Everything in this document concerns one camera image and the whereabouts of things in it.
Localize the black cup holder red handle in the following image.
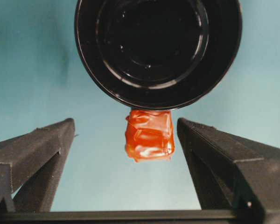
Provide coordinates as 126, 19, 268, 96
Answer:
74, 0, 243, 164

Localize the blue-green table cloth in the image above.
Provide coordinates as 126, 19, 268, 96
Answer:
0, 0, 280, 212

